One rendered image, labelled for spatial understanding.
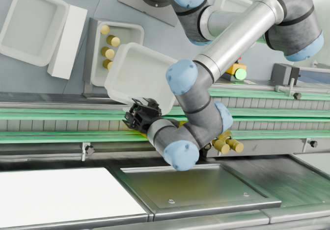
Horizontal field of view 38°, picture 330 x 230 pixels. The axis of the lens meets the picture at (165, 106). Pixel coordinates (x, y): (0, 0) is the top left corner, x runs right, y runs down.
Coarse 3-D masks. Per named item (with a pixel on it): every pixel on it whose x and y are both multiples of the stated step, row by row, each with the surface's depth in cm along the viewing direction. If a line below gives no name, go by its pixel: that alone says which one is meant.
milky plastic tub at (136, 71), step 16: (128, 48) 135; (144, 48) 138; (112, 64) 141; (128, 64) 144; (144, 64) 147; (160, 64) 150; (112, 80) 136; (128, 80) 146; (144, 80) 149; (160, 80) 151; (112, 96) 137; (128, 96) 146; (144, 96) 150; (160, 96) 152
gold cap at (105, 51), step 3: (102, 48) 169; (105, 48) 168; (108, 48) 167; (102, 51) 168; (105, 51) 166; (108, 51) 166; (111, 51) 167; (102, 54) 169; (105, 54) 166; (108, 54) 166; (111, 54) 167; (108, 57) 167; (111, 57) 167
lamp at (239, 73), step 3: (237, 69) 193; (240, 69) 192; (243, 69) 193; (237, 72) 192; (240, 72) 192; (243, 72) 192; (234, 75) 194; (237, 75) 192; (240, 75) 192; (243, 75) 192; (237, 78) 194; (240, 78) 193; (243, 78) 193
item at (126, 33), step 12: (108, 24) 160; (120, 24) 162; (132, 24) 165; (96, 36) 160; (120, 36) 171; (132, 36) 172; (96, 48) 161; (96, 60) 162; (96, 72) 171; (108, 72) 173; (96, 84) 164
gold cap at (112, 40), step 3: (108, 36) 168; (111, 36) 167; (114, 36) 167; (108, 39) 168; (111, 39) 165; (114, 39) 166; (117, 39) 166; (108, 42) 168; (111, 42) 166; (114, 42) 166; (117, 42) 167; (111, 45) 166; (114, 45) 166; (117, 45) 167
